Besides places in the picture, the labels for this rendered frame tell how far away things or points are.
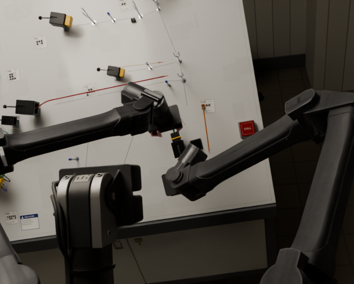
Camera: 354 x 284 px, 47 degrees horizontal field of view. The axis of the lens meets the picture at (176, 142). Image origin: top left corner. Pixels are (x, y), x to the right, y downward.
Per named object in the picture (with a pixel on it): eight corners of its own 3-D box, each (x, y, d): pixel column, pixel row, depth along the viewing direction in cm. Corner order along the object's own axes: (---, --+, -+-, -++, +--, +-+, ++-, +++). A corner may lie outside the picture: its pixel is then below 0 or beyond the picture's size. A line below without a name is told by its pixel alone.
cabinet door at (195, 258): (268, 269, 179) (264, 212, 154) (146, 285, 184) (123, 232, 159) (267, 264, 181) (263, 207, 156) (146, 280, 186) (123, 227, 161)
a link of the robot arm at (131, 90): (140, 136, 110) (140, 110, 104) (107, 119, 114) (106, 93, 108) (166, 114, 117) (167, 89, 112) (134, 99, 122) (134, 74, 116)
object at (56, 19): (46, 16, 157) (36, 8, 148) (74, 21, 156) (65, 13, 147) (44, 28, 157) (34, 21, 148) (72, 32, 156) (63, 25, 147)
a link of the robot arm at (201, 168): (316, 100, 78) (346, 133, 82) (312, 81, 82) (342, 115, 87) (163, 187, 102) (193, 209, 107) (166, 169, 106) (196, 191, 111)
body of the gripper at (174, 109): (146, 116, 124) (139, 103, 117) (178, 107, 123) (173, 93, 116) (149, 134, 121) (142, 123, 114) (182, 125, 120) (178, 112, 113)
